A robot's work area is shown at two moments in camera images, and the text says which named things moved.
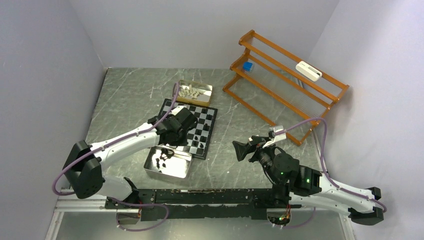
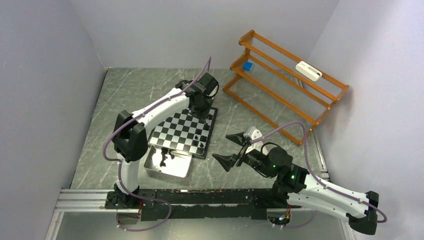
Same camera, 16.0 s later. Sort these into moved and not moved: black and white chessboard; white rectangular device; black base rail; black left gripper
Moved: black left gripper
Not moved: black and white chessboard; white rectangular device; black base rail
